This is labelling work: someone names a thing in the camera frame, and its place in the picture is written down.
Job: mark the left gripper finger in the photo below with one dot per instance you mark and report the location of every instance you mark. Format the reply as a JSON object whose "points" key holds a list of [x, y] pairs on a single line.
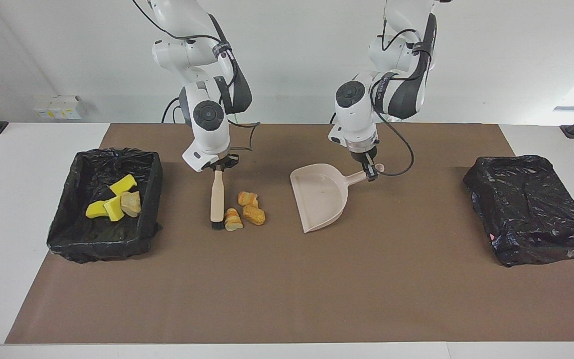
{"points": [[374, 169], [368, 171]]}

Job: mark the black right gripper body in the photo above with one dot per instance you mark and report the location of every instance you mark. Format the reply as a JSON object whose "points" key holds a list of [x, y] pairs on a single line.
{"points": [[224, 163]]}

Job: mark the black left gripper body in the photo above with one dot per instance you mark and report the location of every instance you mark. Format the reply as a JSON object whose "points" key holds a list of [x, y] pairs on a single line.
{"points": [[368, 154]]}

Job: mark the beige brush black bristles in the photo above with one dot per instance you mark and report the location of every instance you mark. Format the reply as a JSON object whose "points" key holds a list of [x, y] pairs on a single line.
{"points": [[216, 194]]}

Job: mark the orange striped bread piece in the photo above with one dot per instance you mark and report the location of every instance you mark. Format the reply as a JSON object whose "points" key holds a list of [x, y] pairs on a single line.
{"points": [[247, 199], [233, 219]]}

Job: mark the beige plastic dustpan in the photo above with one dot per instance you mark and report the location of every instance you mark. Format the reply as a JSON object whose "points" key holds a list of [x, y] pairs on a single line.
{"points": [[319, 199]]}

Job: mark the brown bread roll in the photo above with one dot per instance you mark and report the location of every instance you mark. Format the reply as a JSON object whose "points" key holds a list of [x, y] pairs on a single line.
{"points": [[254, 215]]}

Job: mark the pale beige foam chunk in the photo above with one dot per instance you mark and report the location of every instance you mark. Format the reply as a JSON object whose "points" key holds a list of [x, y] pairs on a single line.
{"points": [[130, 203]]}

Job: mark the yellow green sponge piece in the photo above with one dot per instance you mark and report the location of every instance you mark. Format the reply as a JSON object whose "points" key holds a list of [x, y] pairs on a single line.
{"points": [[96, 209]]}

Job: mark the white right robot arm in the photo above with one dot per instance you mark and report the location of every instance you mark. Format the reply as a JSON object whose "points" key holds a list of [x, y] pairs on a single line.
{"points": [[210, 134]]}

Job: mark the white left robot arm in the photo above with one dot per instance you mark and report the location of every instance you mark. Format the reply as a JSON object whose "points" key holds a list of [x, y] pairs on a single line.
{"points": [[354, 114]]}

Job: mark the black bagged bin pink spot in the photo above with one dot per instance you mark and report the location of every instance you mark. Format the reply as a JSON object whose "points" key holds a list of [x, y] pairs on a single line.
{"points": [[531, 209]]}

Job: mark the brown table mat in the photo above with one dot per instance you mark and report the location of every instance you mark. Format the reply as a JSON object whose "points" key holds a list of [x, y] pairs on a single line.
{"points": [[267, 309]]}

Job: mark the white box yellow label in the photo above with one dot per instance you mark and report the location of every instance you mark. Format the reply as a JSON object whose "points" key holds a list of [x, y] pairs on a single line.
{"points": [[57, 109], [71, 107], [42, 111]]}

